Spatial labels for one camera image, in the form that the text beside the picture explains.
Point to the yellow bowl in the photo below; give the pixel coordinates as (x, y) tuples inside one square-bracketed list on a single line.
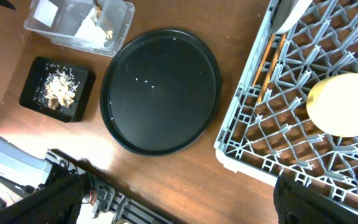
[(332, 105)]

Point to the grey box beside table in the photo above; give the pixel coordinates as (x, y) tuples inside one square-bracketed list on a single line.
[(21, 167)]

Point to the white napkin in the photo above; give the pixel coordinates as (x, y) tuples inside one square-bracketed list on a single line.
[(92, 35)]

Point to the wooden chopstick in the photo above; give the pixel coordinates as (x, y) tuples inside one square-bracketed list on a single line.
[(261, 64), (271, 67)]

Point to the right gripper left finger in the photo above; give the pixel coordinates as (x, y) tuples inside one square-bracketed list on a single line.
[(60, 202)]

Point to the round black serving tray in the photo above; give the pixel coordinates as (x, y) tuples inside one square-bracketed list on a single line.
[(160, 92)]

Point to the clear plastic waste bin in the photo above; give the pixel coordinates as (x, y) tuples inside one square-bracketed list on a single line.
[(59, 20)]

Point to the brown gold snack wrapper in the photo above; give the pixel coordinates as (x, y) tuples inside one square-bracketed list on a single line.
[(104, 24)]

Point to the grey plate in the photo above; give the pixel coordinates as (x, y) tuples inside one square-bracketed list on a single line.
[(288, 14)]

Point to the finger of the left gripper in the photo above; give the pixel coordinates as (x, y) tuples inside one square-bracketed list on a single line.
[(7, 4)]

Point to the grey plastic dishwasher rack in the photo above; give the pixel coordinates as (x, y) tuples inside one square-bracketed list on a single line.
[(274, 137)]

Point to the black rectangular tray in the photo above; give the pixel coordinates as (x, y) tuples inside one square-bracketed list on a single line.
[(75, 112)]

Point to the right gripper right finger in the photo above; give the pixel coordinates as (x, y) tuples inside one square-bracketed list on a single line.
[(296, 204)]

